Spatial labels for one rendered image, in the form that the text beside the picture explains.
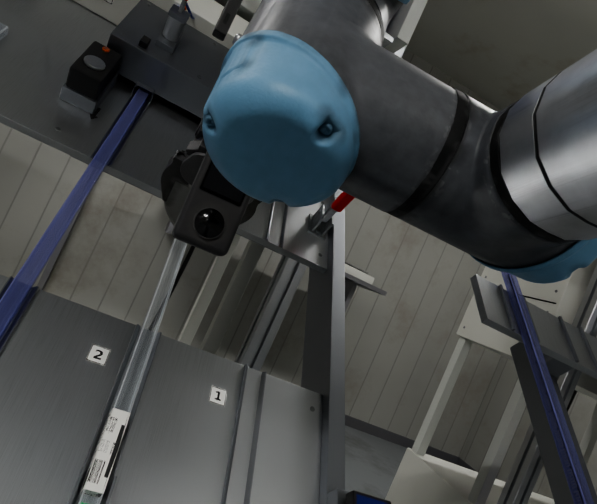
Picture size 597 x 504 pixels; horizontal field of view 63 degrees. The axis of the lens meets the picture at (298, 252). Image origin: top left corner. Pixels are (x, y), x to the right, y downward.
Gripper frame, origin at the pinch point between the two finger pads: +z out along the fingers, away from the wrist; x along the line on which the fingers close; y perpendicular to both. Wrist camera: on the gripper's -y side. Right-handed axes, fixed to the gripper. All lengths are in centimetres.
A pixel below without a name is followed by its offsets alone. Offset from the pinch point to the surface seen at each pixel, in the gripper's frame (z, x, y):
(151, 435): -4.1, -3.0, -21.7
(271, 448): -3.6, -13.7, -19.8
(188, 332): 71, -18, 17
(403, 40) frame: -6, -22, 48
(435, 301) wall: 246, -251, 192
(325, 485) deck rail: -5.0, -19.0, -21.7
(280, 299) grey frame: 26.9, -23.2, 11.5
